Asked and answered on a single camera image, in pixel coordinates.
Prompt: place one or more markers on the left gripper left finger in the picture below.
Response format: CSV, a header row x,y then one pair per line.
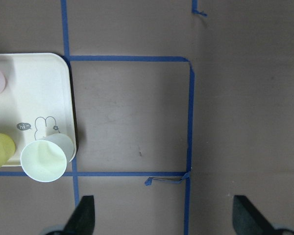
x,y
82,220

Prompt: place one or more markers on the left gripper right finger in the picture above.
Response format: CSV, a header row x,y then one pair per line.
x,y
247,220

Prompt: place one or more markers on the cream white plastic cup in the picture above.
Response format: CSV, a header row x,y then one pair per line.
x,y
45,160

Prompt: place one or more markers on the yellow plastic cup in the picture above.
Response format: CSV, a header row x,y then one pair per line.
x,y
7,148

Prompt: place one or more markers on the cream plastic tray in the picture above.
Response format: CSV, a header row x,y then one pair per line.
x,y
37,99

